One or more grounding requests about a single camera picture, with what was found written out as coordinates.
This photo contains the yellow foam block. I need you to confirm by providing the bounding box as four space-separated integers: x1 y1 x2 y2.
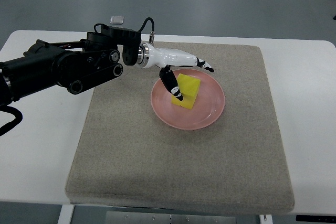
171 73 201 109

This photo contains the upper floor outlet plate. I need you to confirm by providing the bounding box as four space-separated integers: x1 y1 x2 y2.
110 15 124 25

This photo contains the black table control panel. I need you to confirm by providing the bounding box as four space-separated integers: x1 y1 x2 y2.
296 215 336 223

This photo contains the white left table leg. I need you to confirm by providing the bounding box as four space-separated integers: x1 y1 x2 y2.
57 205 75 224

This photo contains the white right table leg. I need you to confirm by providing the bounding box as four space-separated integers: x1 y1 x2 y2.
259 215 274 224

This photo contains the metal table base plate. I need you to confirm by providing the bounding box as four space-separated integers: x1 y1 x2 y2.
105 211 237 224

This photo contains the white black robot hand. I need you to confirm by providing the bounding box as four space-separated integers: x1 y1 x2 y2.
143 44 214 101

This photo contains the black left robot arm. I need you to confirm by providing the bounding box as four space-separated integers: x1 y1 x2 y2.
1 23 145 109

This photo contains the beige fabric mat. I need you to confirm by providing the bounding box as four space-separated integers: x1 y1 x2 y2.
65 42 295 215

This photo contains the black braided cable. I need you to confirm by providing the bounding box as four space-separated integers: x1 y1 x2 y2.
0 105 24 137

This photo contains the white table leg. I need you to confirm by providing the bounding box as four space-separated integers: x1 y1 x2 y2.
259 215 274 224
57 205 75 224

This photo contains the pink plate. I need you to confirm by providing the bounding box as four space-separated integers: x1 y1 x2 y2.
151 69 225 130

